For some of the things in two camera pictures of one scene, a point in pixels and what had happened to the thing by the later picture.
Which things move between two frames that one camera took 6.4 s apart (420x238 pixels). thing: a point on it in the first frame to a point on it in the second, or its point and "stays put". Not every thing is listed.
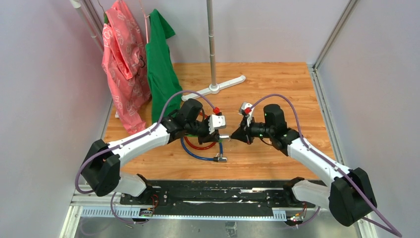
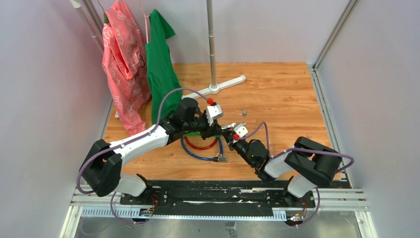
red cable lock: x=199 y=148 stays put
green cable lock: x=219 y=141 stays put
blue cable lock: x=217 y=159 stays put
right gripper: x=243 y=133 to x=228 y=134
